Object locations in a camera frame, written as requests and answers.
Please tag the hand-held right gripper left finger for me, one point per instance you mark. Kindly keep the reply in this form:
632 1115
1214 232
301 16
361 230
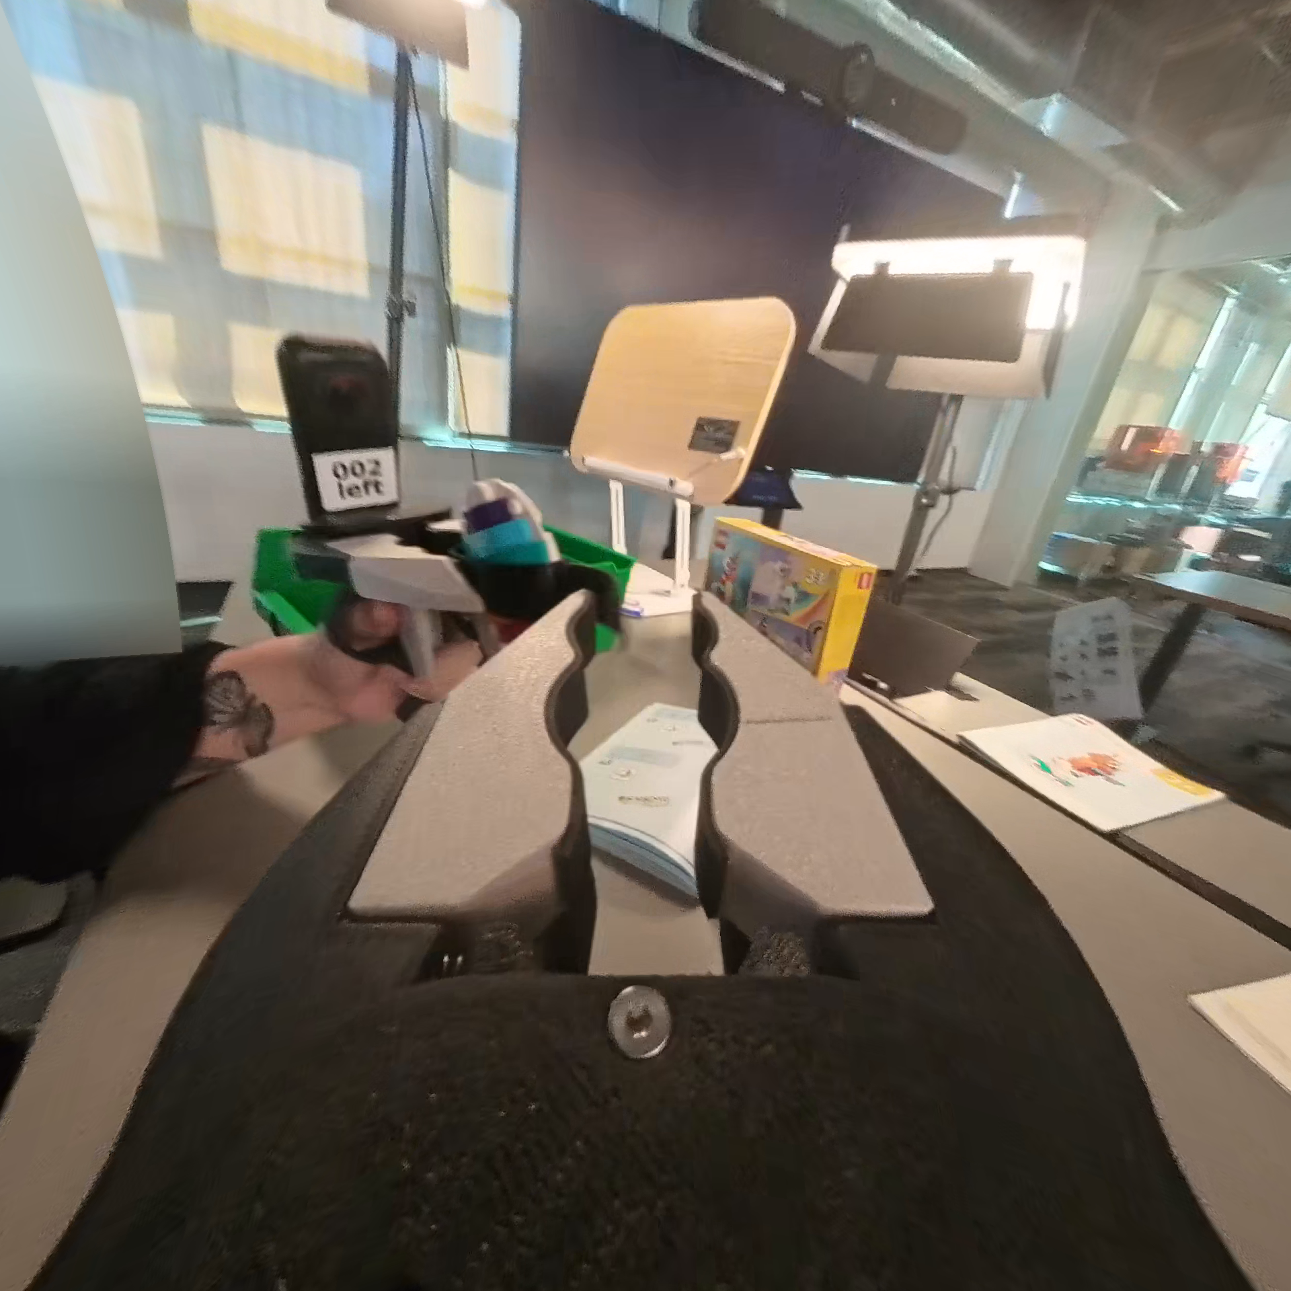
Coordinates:
474 787

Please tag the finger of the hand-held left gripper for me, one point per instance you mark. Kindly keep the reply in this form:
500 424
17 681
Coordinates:
414 578

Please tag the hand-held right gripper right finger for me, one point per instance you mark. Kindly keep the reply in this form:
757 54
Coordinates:
806 798

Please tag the purple teal white lego model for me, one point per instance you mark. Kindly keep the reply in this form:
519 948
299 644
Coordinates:
504 544

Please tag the person's left forearm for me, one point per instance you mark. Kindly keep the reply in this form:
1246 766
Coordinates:
90 747

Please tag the yellow lego box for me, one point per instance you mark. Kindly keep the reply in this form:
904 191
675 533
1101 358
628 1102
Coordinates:
797 595

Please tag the person's left hand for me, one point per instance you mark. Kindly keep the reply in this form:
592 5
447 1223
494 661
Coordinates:
333 691

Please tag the green plastic bin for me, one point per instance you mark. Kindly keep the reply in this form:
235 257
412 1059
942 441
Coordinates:
282 586

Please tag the open white instruction booklet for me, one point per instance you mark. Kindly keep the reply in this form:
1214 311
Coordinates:
650 777

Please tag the dark grey flat box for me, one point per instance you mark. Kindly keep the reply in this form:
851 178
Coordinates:
908 651

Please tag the black light stand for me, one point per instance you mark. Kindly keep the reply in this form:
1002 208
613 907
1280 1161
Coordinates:
402 202

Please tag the window with blinds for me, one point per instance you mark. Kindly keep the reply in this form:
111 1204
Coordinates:
273 202

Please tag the instruction booklet with yellow badge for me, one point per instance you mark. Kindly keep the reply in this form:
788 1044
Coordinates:
1088 772

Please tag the wooden book stand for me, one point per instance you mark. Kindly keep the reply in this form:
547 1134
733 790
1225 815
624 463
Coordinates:
680 394

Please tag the clear bag with printed sheet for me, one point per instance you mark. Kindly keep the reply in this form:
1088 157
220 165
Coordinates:
1100 657

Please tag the grey light stand pole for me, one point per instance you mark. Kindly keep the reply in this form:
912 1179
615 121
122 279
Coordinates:
932 475

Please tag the dark office table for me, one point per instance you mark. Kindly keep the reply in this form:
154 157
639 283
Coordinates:
1231 595

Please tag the rectangular studio light panel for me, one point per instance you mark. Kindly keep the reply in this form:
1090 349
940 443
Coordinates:
938 324

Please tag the orange machines behind glass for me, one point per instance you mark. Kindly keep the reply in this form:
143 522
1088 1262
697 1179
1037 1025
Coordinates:
1175 460

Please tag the white printed paper sheet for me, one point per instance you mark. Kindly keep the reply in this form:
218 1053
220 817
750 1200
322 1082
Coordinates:
1250 1029

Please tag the black video bar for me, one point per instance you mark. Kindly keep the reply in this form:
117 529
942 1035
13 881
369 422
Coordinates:
827 71

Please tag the large dark wall screen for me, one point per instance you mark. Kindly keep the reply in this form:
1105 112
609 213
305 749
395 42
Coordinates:
645 202

